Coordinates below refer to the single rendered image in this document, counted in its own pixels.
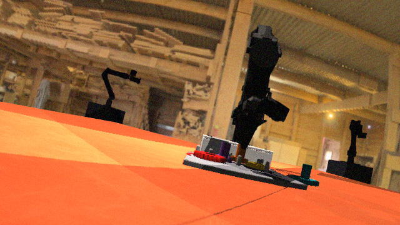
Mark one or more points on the red gear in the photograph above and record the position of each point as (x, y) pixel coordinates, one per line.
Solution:
(209, 156)

